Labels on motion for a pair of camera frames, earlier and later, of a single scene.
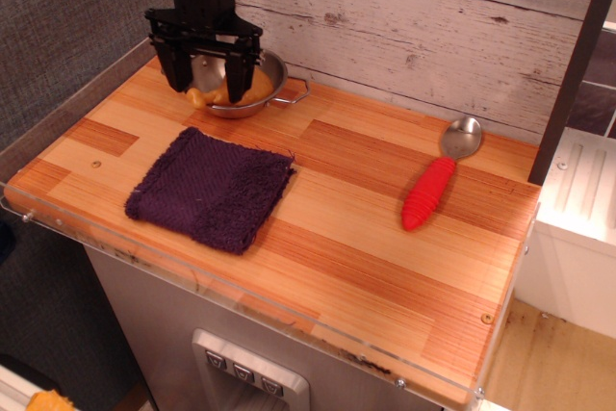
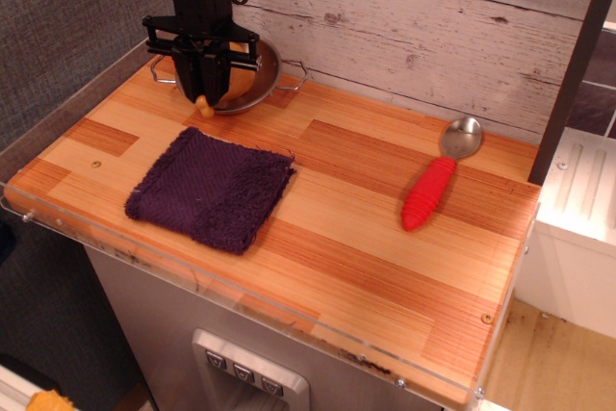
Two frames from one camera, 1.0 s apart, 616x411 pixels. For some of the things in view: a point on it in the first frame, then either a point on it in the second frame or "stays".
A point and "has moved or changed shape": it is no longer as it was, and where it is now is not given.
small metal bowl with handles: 208,70 has moved or changed shape
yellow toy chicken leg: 259,89 -> 207,110
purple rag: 211,192 stays
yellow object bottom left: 49,400 stays
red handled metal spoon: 460,138 stays
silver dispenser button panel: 237,378 stays
